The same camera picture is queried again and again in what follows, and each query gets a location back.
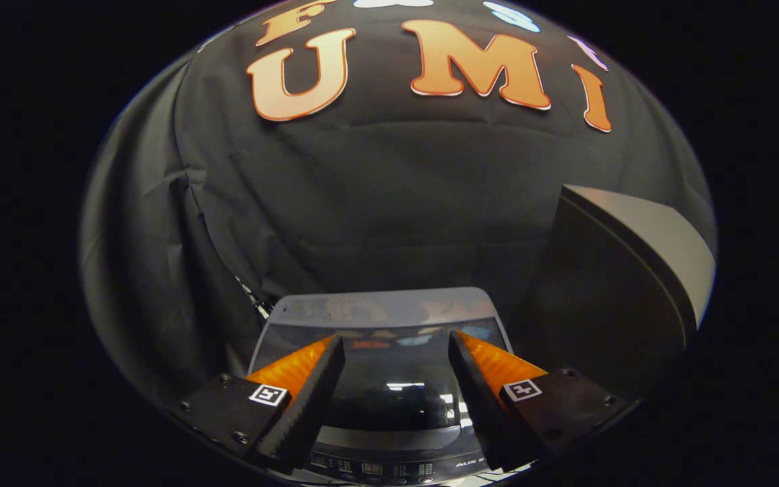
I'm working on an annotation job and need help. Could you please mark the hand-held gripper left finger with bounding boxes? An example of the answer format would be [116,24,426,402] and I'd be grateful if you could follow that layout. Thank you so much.
[176,335,346,474]

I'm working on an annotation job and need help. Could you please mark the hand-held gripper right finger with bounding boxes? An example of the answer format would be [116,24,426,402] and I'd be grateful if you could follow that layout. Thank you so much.
[447,330,630,473]

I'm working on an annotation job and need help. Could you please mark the dark transparent washing machine lid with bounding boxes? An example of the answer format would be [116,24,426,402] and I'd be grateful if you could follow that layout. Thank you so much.
[247,287,515,434]

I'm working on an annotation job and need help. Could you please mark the dark grey washing machine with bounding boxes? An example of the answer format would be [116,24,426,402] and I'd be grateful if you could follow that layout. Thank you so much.
[281,423,519,486]

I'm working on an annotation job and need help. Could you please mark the striped cable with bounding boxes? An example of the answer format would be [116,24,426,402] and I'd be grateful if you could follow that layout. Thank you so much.
[236,276,275,320]

